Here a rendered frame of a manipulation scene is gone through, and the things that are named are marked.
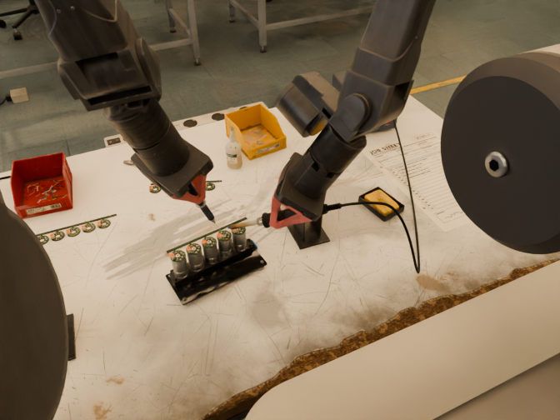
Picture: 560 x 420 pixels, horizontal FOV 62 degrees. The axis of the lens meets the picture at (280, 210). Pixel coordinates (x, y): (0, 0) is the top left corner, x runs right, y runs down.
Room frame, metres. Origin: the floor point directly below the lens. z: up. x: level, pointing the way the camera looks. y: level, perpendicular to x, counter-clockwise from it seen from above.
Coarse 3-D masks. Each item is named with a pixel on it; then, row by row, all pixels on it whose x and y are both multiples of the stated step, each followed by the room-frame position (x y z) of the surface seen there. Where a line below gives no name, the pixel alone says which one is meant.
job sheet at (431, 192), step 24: (384, 144) 0.91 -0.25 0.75; (408, 144) 0.91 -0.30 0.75; (432, 144) 0.91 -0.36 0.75; (384, 168) 0.82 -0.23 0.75; (408, 168) 0.82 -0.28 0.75; (432, 168) 0.82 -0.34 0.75; (408, 192) 0.74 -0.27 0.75; (432, 192) 0.74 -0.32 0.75; (432, 216) 0.67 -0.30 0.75; (456, 216) 0.67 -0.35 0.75
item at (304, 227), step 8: (296, 224) 0.63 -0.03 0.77; (304, 224) 0.60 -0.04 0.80; (312, 224) 0.64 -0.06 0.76; (320, 224) 0.61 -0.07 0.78; (296, 232) 0.62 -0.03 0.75; (304, 232) 0.60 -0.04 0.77; (312, 232) 0.62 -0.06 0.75; (320, 232) 0.61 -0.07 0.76; (296, 240) 0.60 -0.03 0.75; (304, 240) 0.60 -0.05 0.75; (312, 240) 0.60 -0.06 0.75; (320, 240) 0.60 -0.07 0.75; (328, 240) 0.60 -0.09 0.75
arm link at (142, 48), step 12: (144, 48) 0.45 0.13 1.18; (144, 60) 0.44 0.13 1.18; (156, 60) 0.55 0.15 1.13; (60, 72) 0.43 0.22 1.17; (144, 72) 0.44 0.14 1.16; (156, 72) 0.47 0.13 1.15; (156, 84) 0.45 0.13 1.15; (72, 96) 0.43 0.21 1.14; (108, 96) 0.45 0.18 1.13; (120, 96) 0.45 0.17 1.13; (132, 96) 0.44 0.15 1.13; (144, 96) 0.45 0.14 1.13; (156, 96) 0.45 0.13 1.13; (96, 108) 0.44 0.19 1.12
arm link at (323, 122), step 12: (324, 120) 0.53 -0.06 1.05; (312, 132) 0.53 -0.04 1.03; (324, 132) 0.50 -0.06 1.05; (336, 132) 0.50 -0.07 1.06; (312, 144) 0.51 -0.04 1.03; (324, 144) 0.49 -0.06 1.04; (336, 144) 0.48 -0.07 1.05; (348, 144) 0.48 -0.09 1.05; (360, 144) 0.49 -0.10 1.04; (312, 156) 0.50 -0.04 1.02; (324, 156) 0.49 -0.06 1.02; (336, 156) 0.48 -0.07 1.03; (348, 156) 0.48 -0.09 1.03; (324, 168) 0.49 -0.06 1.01; (336, 168) 0.48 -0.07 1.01
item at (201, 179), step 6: (138, 168) 0.49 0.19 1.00; (144, 174) 0.49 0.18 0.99; (150, 180) 0.49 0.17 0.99; (198, 180) 0.51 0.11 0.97; (204, 180) 0.51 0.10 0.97; (198, 186) 0.51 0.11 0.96; (204, 186) 0.51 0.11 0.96; (168, 192) 0.46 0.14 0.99; (186, 192) 0.49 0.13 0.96; (198, 192) 0.51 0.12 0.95; (204, 192) 0.51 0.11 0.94; (174, 198) 0.46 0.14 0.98; (180, 198) 0.47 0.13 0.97; (186, 198) 0.48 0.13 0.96; (192, 198) 0.49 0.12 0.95; (198, 198) 0.50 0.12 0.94; (204, 198) 0.51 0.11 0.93
